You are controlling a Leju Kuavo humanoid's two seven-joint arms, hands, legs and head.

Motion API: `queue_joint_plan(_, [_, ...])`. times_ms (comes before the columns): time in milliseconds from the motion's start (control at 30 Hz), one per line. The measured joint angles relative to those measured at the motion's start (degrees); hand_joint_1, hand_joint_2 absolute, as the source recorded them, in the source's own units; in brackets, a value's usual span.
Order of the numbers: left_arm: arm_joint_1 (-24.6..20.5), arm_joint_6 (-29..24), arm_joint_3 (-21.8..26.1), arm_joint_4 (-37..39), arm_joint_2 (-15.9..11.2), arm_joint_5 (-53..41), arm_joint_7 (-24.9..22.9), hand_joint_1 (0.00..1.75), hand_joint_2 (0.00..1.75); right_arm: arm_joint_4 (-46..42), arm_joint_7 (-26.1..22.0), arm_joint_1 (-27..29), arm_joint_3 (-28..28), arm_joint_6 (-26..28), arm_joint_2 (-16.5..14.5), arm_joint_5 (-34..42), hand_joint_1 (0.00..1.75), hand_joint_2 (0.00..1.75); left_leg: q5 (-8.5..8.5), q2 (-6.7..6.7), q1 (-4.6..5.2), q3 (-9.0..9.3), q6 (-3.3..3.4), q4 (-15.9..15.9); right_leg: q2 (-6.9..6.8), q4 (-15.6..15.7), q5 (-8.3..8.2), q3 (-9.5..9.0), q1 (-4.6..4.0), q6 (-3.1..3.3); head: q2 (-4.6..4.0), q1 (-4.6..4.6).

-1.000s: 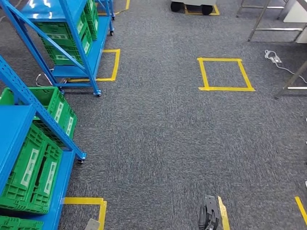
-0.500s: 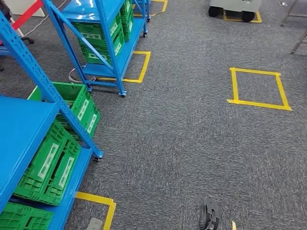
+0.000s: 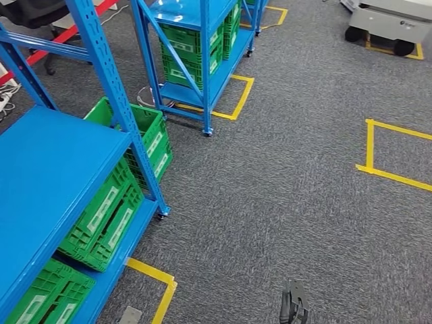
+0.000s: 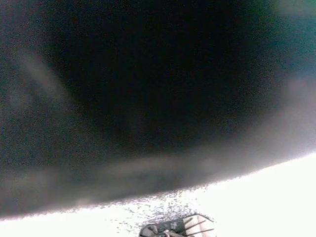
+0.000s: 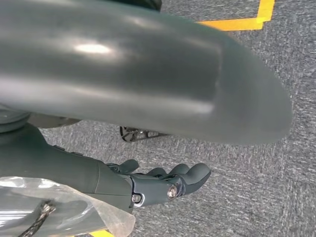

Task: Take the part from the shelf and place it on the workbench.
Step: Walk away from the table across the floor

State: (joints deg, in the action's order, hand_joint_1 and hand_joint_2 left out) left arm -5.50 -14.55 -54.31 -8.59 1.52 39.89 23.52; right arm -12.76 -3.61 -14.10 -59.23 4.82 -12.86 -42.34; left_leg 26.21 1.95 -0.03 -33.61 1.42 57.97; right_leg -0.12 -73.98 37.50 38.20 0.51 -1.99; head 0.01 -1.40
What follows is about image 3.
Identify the blue metal shelf rack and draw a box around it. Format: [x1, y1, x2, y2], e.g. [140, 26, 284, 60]
[131, 0, 262, 137]
[241, 0, 270, 36]
[0, 0, 171, 324]

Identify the clear round container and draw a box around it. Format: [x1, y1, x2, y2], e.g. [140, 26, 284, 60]
[137, 84, 176, 111]

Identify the green plastic crate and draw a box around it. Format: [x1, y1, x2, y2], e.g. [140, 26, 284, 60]
[5, 258, 96, 324]
[161, 53, 224, 91]
[57, 156, 146, 273]
[223, 0, 242, 61]
[159, 22, 224, 61]
[84, 97, 173, 191]

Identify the yellow floor tape frame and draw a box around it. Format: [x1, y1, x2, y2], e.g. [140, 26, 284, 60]
[366, 40, 424, 61]

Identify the red metal bar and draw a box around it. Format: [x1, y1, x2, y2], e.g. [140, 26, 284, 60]
[0, 0, 119, 86]

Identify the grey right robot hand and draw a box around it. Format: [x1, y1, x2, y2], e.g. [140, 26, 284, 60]
[279, 279, 309, 324]

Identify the white power strip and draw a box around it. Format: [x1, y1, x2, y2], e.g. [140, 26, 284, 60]
[0, 62, 21, 122]

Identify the black office chair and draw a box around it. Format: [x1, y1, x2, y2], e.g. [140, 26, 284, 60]
[0, 0, 69, 76]

